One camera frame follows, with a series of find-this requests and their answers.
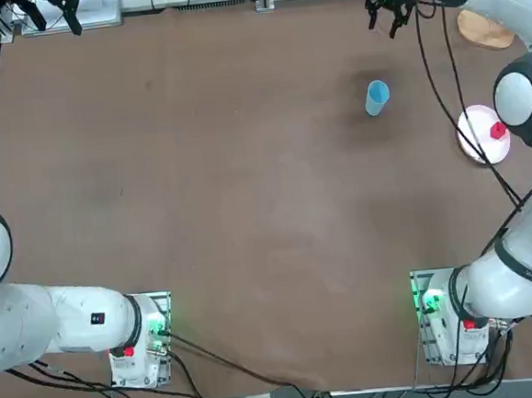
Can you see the red block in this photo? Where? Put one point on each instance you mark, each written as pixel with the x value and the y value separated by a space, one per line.
pixel 498 131

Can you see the blue plastic cup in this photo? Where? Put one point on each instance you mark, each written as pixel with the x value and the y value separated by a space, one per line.
pixel 376 103

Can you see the pink plate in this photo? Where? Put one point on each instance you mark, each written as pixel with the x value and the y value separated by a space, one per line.
pixel 477 131

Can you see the wooden cup rack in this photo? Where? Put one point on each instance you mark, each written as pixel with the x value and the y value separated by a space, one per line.
pixel 483 32

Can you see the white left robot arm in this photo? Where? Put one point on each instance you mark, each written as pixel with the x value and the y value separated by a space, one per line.
pixel 26 319

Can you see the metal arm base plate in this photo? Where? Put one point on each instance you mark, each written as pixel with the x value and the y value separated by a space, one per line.
pixel 163 299
pixel 418 288

